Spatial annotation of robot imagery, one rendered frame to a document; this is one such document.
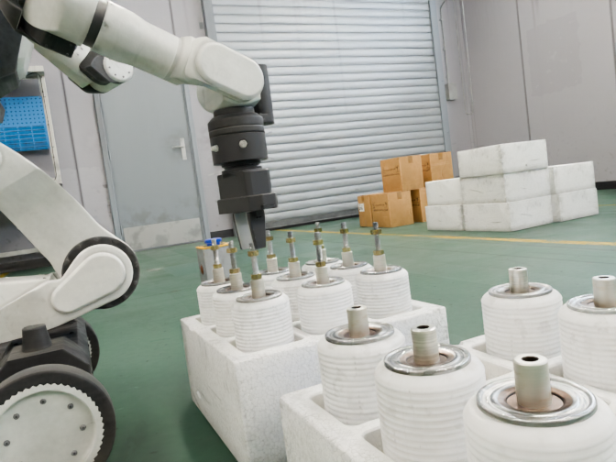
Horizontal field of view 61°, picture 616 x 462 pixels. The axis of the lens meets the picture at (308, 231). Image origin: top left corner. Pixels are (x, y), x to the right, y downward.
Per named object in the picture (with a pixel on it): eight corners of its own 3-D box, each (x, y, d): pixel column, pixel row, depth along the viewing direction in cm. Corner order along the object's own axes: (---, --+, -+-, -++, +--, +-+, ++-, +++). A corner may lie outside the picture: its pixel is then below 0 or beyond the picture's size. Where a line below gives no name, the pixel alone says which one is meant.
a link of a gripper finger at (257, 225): (250, 249, 83) (245, 211, 83) (267, 247, 85) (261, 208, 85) (257, 249, 82) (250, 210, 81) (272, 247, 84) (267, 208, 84)
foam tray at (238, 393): (251, 481, 78) (234, 362, 76) (192, 400, 113) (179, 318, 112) (456, 404, 94) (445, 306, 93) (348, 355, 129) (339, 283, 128)
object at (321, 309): (370, 375, 94) (358, 276, 93) (352, 397, 86) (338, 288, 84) (322, 373, 99) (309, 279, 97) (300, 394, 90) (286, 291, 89)
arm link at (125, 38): (183, 43, 73) (33, -30, 63) (154, 100, 78) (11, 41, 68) (181, 9, 80) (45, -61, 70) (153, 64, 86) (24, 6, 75)
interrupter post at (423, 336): (424, 370, 45) (420, 333, 45) (408, 363, 47) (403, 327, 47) (446, 363, 46) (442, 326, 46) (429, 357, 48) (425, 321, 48)
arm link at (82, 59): (116, 99, 130) (34, 28, 117) (94, 110, 139) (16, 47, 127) (139, 66, 135) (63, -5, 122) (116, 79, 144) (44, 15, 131)
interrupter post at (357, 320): (356, 341, 56) (352, 311, 55) (345, 336, 58) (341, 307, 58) (375, 336, 57) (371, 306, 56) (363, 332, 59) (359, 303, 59)
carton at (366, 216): (386, 222, 524) (382, 192, 522) (399, 222, 502) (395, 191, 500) (359, 226, 513) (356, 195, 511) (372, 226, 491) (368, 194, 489)
